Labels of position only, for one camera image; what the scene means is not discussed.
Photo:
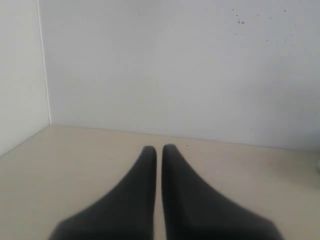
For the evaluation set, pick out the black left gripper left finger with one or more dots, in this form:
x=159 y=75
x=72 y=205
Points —
x=124 y=213

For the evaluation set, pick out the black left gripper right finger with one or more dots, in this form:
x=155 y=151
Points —
x=193 y=210

